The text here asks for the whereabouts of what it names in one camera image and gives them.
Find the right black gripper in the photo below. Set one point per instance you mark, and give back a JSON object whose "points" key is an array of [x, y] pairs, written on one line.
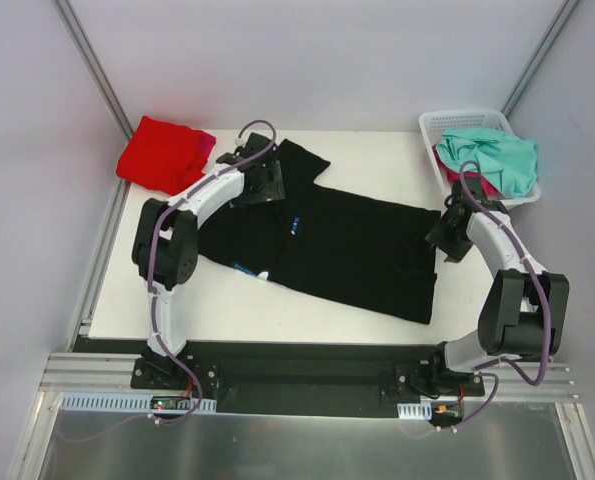
{"points": [[444, 238]]}

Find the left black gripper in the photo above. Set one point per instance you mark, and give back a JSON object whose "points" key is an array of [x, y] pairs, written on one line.
{"points": [[269, 182]]}

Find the pink t-shirt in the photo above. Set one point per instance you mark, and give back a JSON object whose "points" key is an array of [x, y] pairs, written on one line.
{"points": [[205, 144]]}

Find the black daisy t-shirt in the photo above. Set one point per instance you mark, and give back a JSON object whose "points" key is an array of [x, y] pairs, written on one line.
{"points": [[331, 244]]}

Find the red t-shirt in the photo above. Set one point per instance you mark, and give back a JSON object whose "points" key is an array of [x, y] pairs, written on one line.
{"points": [[161, 156]]}

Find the white plastic basket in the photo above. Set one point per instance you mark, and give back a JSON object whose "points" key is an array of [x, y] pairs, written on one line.
{"points": [[433, 124]]}

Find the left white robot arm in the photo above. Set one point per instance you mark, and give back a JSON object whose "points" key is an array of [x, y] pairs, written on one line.
{"points": [[166, 245]]}

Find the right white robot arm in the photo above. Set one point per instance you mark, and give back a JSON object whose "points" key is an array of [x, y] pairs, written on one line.
{"points": [[521, 321]]}

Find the magenta t-shirt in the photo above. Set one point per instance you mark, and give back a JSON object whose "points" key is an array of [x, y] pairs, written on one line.
{"points": [[488, 188]]}

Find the teal t-shirt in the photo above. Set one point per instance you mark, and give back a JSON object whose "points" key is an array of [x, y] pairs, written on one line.
{"points": [[505, 160]]}

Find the right white cable duct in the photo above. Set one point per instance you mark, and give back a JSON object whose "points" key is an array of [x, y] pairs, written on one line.
{"points": [[415, 411]]}

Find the white cable duct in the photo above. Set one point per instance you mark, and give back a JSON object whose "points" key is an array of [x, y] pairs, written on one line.
{"points": [[415, 411], [135, 403]]}

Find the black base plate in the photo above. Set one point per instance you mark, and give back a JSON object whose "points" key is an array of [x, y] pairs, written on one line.
{"points": [[338, 380]]}

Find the left aluminium frame post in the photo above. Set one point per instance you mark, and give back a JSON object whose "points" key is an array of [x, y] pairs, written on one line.
{"points": [[86, 50]]}

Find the aluminium frame post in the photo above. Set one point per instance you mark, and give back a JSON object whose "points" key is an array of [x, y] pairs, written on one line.
{"points": [[86, 50], [546, 44]]}

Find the right aluminium frame post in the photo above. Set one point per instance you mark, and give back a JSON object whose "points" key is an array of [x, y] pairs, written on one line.
{"points": [[546, 44]]}

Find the left white cable duct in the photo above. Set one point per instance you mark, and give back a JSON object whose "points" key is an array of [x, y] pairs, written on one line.
{"points": [[135, 403]]}

